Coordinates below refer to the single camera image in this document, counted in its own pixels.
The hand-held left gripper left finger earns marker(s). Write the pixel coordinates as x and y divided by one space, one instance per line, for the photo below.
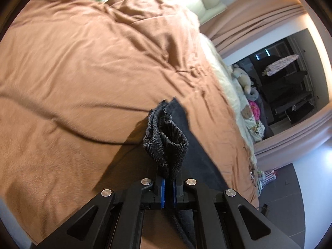
163 192

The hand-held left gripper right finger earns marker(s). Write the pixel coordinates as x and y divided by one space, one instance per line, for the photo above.
175 192

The black pants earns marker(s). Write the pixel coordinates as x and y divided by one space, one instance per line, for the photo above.
168 140

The striped gift bags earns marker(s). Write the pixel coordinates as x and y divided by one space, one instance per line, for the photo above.
269 174

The bear print pillow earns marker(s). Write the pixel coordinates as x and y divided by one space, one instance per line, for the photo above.
255 129

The pink fluffy cloth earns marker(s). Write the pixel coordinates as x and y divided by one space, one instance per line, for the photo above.
254 110

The cream duvet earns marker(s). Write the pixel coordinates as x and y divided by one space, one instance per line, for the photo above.
223 77

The grey plush toy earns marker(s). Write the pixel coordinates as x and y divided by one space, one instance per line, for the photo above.
253 94

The beige plush toy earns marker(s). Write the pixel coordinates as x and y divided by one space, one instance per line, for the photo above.
241 79

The orange blanket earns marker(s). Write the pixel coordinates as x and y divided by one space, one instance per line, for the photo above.
77 57

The cream padded headboard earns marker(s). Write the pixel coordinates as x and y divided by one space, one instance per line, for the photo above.
215 0

